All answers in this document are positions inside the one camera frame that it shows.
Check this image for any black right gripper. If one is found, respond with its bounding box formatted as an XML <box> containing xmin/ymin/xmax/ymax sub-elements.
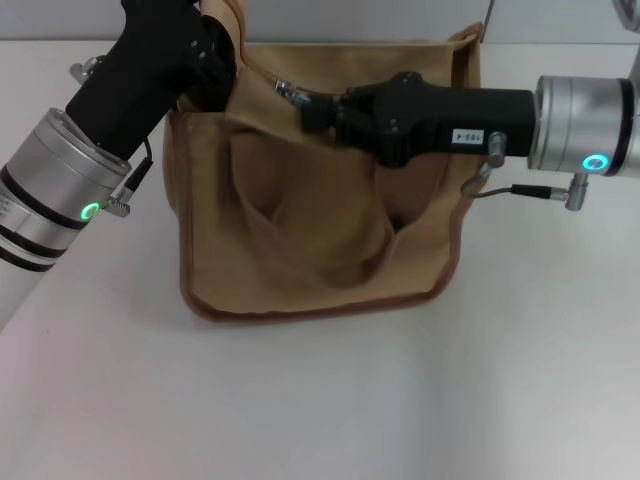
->
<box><xmin>338</xmin><ymin>71</ymin><xmax>537</xmax><ymax>171</ymax></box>

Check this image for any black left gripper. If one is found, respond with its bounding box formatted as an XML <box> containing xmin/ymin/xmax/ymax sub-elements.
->
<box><xmin>64</xmin><ymin>0</ymin><xmax>239</xmax><ymax>162</ymax></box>

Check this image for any silver metal zipper pull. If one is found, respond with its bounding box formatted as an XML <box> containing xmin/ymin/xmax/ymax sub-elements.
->
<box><xmin>272</xmin><ymin>77</ymin><xmax>312</xmax><ymax>109</ymax></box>

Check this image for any khaki canvas food bag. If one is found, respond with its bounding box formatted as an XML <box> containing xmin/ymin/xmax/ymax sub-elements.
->
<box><xmin>164</xmin><ymin>0</ymin><xmax>485</xmax><ymax>325</ymax></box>

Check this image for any left arm cable with connector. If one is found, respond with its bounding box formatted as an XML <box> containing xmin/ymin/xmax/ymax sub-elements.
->
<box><xmin>69</xmin><ymin>56</ymin><xmax>154</xmax><ymax>220</ymax></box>

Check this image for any arm cable with connector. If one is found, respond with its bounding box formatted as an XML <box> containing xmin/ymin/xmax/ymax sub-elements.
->
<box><xmin>69</xmin><ymin>56</ymin><xmax>154</xmax><ymax>220</ymax></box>
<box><xmin>458</xmin><ymin>130</ymin><xmax>590</xmax><ymax>214</ymax></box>

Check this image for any right arm cable with connector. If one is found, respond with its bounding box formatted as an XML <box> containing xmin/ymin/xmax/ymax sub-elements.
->
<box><xmin>458</xmin><ymin>130</ymin><xmax>590</xmax><ymax>214</ymax></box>

